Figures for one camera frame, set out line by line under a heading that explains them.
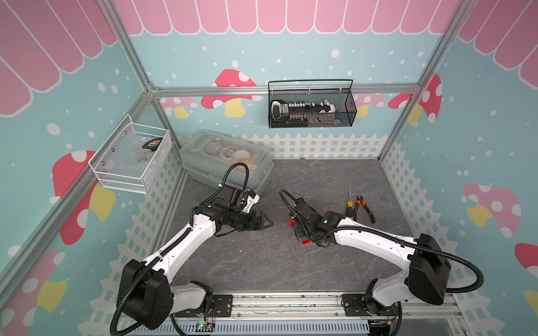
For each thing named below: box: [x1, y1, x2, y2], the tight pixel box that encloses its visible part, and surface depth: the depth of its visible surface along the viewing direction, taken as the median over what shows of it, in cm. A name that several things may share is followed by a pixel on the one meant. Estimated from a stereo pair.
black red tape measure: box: [141, 137, 164, 152], surface depth 81 cm
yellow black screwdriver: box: [346, 189, 354, 220], surface depth 101 cm
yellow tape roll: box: [232, 149, 254, 168], surface depth 98 cm
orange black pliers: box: [353, 195, 377, 224], surface depth 102 cm
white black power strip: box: [271, 99, 336, 123], surface depth 91 cm
